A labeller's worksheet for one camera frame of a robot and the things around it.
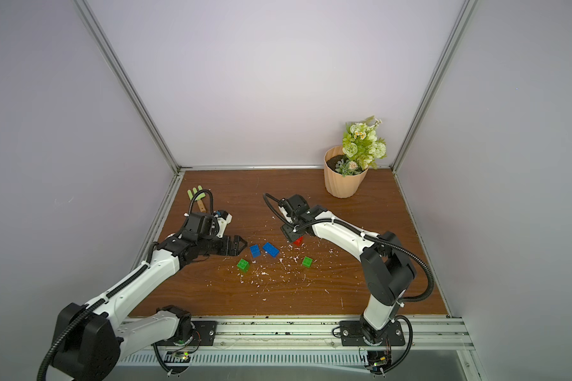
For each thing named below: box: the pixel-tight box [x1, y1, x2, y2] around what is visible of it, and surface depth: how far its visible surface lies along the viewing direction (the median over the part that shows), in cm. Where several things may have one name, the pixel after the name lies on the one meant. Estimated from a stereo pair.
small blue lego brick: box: [249, 244, 262, 258], surface depth 91 cm
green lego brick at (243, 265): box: [235, 257, 251, 274], surface depth 87 cm
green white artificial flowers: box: [334, 115, 387, 178], surface depth 92 cm
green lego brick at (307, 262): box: [301, 255, 314, 269], surface depth 89 cm
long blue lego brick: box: [262, 241, 281, 258], surface depth 92 cm
